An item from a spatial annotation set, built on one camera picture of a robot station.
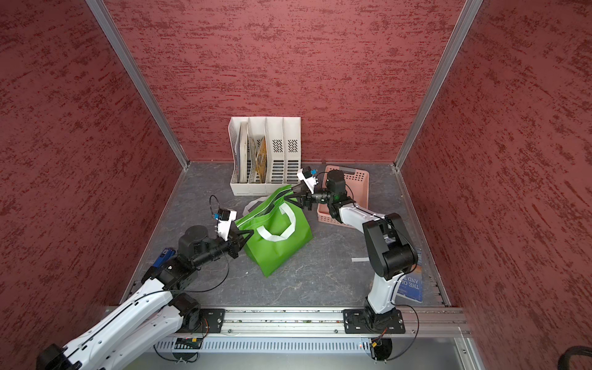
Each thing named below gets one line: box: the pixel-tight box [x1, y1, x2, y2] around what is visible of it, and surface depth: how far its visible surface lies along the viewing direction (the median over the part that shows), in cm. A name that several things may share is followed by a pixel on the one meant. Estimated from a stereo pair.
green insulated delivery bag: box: [235, 184, 313, 278], surface depth 78 cm
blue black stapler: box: [152, 247, 176, 269], surface depth 86 cm
